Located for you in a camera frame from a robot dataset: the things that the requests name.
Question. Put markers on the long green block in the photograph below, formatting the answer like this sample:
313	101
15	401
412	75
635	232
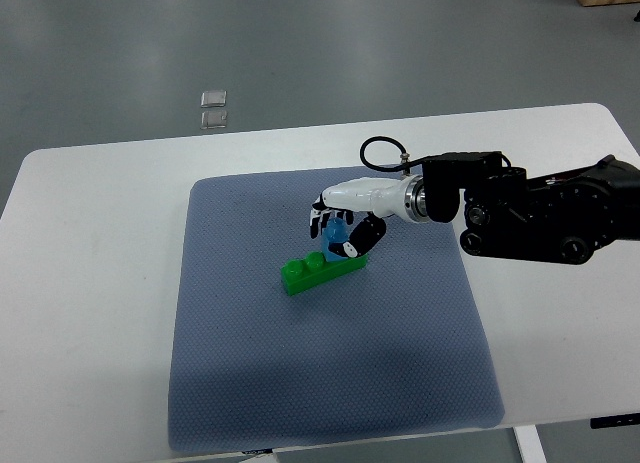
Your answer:
300	275

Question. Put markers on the small blue block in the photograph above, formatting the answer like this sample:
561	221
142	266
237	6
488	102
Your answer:
334	232

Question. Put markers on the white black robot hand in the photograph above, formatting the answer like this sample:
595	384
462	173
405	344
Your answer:
377	197

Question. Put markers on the black table control panel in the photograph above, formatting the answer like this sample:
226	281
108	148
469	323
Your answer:
615	421

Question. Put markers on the upper floor socket plate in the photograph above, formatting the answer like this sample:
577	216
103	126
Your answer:
213	98

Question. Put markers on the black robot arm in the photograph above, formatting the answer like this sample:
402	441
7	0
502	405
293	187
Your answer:
557	218

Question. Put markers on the blue-grey mat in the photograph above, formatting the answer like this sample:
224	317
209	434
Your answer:
394	348

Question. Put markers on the white table leg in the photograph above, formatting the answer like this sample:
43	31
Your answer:
529	444

